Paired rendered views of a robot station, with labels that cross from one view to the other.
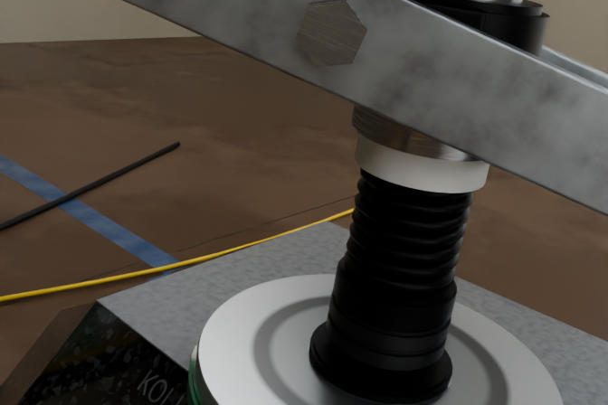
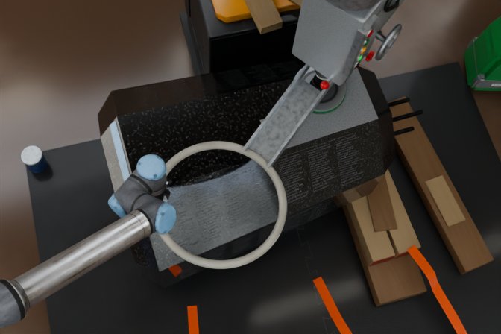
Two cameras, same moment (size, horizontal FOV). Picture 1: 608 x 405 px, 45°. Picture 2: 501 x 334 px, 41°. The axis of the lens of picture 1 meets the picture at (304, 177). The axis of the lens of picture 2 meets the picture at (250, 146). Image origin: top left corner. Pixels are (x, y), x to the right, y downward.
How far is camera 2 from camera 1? 2.65 m
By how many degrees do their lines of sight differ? 82
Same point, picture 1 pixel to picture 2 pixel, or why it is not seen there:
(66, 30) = not seen: outside the picture
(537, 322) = (327, 130)
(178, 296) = (353, 76)
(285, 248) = (367, 102)
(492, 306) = (335, 127)
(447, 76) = not seen: hidden behind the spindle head
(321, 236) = (370, 112)
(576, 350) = (317, 130)
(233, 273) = (359, 88)
